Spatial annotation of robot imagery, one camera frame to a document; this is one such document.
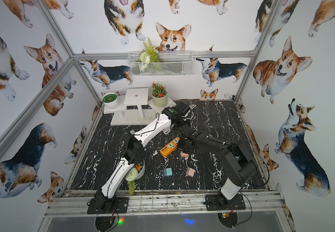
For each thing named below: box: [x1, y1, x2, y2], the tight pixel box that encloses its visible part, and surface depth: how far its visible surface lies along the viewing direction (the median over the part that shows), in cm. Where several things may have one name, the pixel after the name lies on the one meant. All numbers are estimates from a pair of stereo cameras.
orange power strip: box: [160, 136, 181, 158], surface depth 94 cm
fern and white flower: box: [136, 37, 160, 73], surface depth 84 cm
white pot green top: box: [102, 91, 120, 110], surface depth 94 cm
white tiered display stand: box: [103, 87, 177, 126], surface depth 101 cm
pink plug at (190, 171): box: [185, 166, 196, 178], surface depth 84 cm
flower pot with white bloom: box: [125, 159, 146, 197], surface depth 71 cm
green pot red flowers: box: [150, 80, 168, 108], surface depth 93 cm
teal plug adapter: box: [164, 167, 173, 177], surface depth 84 cm
